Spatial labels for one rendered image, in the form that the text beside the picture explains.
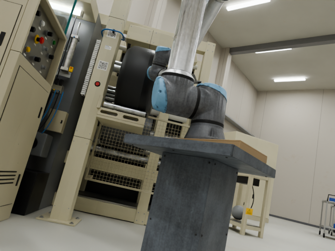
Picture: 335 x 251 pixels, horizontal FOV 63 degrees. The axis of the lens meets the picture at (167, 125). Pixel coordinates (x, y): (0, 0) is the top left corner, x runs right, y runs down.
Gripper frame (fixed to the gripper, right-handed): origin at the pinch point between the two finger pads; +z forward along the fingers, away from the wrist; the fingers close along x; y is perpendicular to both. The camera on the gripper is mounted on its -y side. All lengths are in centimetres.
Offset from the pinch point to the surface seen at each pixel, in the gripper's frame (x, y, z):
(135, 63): 8, 1, -66
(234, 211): 115, -250, -63
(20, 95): -74, 12, -56
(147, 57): 19, 2, -66
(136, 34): 49, 8, -119
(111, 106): -17, -25, -72
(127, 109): -9, -30, -64
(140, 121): -6, -37, -53
